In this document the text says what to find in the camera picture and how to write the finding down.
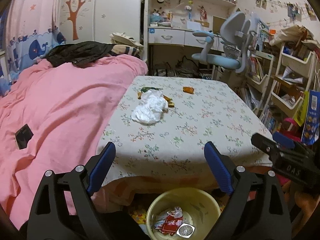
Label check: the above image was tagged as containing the yellow plastic bin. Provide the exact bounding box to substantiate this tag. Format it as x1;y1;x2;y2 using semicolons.
146;187;222;240

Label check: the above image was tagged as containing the blue hanging bag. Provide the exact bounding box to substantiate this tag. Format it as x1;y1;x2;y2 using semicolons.
301;90;320;145

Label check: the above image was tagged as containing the white tissue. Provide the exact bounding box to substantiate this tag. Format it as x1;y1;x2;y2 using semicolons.
131;90;169;125

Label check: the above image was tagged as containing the pink whale print curtain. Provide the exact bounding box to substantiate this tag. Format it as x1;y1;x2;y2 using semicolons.
0;0;67;90

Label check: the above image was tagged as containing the white storage rack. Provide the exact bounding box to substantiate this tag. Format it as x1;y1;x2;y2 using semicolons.
271;42;317;110

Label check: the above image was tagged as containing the pale blue desk chair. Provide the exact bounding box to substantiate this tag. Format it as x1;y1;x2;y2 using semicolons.
192;11;252;74

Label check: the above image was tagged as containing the pink blanket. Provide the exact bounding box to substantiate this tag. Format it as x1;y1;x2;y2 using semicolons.
0;55;148;230

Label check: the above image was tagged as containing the cork board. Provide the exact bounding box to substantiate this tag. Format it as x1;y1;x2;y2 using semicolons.
212;16;225;33

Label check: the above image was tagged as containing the black smartphone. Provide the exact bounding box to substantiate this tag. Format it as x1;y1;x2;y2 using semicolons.
14;124;34;150

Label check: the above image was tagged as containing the white desk with drawers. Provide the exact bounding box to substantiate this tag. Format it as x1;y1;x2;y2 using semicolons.
147;26;225;50

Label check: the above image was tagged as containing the black jacket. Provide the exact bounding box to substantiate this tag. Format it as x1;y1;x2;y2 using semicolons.
46;41;117;68

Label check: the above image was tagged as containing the beige canvas tote bag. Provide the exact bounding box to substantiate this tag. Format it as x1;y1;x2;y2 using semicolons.
110;32;144;48

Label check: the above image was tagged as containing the floral tablecloth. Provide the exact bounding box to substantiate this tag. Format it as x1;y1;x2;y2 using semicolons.
96;75;273;188

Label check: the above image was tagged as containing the white square foil lid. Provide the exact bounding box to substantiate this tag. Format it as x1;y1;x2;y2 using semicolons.
176;223;195;237

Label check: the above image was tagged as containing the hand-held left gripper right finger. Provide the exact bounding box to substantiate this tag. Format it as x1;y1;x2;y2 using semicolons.
204;141;292;240

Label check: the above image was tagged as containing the red snack wrapper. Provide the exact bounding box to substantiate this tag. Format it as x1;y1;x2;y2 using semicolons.
156;206;193;237

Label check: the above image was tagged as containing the pile of papers and bags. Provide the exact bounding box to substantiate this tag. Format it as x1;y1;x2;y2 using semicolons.
154;56;213;78

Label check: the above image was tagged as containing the striped pillow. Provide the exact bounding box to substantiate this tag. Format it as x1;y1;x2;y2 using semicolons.
110;44;140;57

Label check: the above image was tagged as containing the white wardrobe with tree sticker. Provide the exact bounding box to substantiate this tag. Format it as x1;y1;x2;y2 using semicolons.
59;0;147;48

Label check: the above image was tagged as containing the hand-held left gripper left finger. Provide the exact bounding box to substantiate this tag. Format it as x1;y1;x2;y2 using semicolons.
27;142;116;240

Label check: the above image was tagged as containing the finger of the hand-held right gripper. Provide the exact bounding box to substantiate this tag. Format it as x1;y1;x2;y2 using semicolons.
272;132;295;149
251;133;278;155

